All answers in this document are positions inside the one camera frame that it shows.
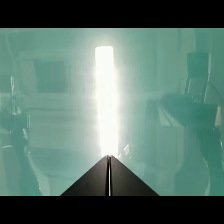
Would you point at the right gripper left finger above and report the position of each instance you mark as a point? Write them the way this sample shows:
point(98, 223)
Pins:
point(93, 183)

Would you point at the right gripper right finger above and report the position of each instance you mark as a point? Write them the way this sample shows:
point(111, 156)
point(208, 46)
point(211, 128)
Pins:
point(126, 183)

